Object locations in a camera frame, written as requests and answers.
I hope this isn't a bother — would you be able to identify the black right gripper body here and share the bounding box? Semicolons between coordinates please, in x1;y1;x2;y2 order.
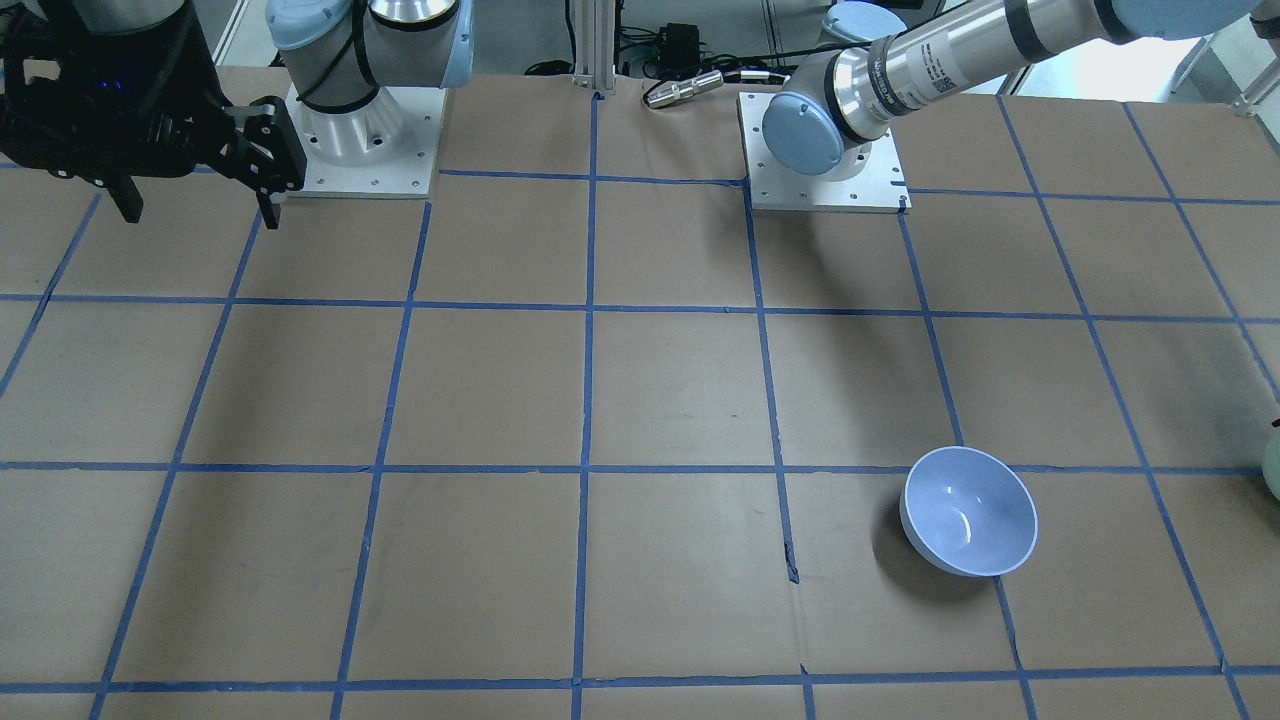
3;1;251;184

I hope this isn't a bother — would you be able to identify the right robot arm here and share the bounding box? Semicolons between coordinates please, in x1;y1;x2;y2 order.
3;1;474;229

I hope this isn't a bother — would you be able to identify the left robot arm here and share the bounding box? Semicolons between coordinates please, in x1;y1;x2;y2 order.
760;1;1277;176

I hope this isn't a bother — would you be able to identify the blue bowl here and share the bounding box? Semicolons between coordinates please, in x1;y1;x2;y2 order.
899;446;1041;578

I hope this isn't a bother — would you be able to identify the green bowl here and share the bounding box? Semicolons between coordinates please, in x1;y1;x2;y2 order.
1261;423;1280;501

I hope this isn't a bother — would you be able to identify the black power brick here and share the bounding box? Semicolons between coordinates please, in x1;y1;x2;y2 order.
655;23;701;74

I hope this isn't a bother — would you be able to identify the brown paper table cover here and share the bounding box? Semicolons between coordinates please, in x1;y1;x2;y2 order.
1;76;1277;719

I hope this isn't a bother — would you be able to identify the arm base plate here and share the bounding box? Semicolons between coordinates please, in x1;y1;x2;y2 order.
285;86;449;200
739;92;913;213

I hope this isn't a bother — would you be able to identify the aluminium frame post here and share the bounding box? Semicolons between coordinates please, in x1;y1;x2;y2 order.
566;0;620;96

